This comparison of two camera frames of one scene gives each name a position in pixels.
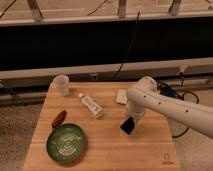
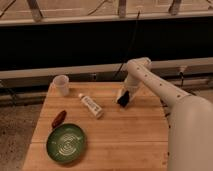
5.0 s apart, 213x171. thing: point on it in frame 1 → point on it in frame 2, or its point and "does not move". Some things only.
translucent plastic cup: [59, 87] does not move
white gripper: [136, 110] → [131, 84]
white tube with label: [93, 106] does not move
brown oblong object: [59, 119] does not move
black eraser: [128, 125] → [124, 99]
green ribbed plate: [66, 143] does not move
